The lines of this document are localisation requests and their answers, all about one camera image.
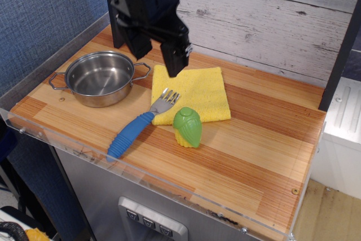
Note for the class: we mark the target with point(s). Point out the black right vertical post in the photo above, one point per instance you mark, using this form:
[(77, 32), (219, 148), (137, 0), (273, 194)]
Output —
[(341, 60)]

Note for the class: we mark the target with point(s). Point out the black vertical post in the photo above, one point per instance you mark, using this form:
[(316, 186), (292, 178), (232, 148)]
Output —
[(118, 40), (341, 60)]

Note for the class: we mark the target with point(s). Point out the yellow folded towel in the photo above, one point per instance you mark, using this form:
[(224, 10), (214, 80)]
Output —
[(202, 90)]

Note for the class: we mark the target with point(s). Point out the stainless steel cabinet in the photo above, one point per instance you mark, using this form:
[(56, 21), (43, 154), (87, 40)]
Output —
[(98, 191)]

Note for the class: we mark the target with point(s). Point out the silver control panel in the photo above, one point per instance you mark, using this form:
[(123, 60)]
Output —
[(143, 223)]

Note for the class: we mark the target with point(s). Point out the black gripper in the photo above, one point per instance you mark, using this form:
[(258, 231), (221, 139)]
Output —
[(141, 21)]

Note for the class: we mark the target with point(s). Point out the green yellow toy corn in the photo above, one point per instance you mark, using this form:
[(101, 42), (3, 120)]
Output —
[(188, 127)]

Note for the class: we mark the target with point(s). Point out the blue handled metal fork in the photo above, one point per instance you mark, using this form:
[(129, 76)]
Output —
[(125, 138)]

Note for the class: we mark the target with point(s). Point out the white appliance at right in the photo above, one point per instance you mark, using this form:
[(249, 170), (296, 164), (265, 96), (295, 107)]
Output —
[(337, 160)]

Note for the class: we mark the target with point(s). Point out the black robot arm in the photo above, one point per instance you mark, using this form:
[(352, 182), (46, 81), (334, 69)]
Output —
[(142, 21)]

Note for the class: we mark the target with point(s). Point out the black left vertical post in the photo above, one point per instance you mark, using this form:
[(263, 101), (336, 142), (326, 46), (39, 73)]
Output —
[(118, 40)]

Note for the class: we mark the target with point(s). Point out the stainless steel pot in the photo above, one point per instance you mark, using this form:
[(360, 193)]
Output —
[(99, 79)]

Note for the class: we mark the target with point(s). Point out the clear acrylic edge guard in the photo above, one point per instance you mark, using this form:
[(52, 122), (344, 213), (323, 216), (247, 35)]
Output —
[(248, 171)]

